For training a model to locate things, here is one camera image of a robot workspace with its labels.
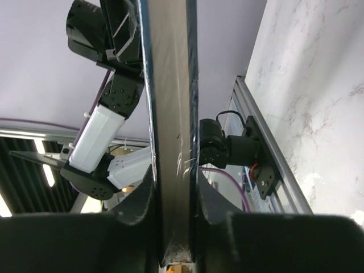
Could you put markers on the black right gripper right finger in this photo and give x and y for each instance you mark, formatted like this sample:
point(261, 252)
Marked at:
point(230, 240)

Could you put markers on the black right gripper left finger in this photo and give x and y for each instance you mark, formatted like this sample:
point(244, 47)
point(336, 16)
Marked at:
point(120, 240)

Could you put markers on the dark Wuthering Heights book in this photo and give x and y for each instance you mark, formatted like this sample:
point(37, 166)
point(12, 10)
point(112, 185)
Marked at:
point(170, 55)

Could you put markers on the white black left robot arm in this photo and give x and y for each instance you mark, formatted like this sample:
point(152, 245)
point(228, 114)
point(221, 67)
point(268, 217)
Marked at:
point(109, 35)

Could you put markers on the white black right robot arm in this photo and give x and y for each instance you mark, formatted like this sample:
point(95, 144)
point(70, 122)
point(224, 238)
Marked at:
point(236, 150)

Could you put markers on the aluminium mounting rail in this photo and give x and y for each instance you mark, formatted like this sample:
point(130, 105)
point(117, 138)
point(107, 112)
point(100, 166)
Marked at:
point(274, 188)

